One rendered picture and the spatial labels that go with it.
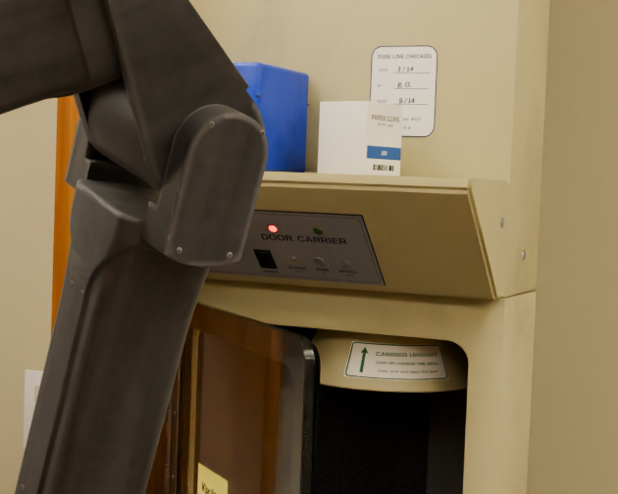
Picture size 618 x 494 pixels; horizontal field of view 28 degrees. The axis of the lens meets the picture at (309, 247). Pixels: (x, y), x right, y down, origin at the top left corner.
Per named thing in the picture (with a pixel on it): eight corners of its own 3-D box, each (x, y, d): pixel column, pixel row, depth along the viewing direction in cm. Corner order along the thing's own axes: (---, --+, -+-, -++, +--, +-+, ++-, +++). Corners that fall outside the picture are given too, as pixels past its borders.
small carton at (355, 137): (352, 174, 107) (355, 106, 107) (400, 176, 104) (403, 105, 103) (316, 173, 103) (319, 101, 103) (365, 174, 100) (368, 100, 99)
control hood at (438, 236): (176, 273, 117) (180, 169, 117) (507, 299, 104) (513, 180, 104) (108, 280, 107) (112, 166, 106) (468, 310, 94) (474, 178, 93)
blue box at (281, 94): (208, 170, 115) (212, 73, 114) (306, 173, 111) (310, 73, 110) (152, 167, 106) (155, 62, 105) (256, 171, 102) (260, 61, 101)
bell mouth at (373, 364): (338, 358, 131) (340, 307, 131) (500, 374, 124) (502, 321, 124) (265, 379, 115) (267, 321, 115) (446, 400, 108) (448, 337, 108)
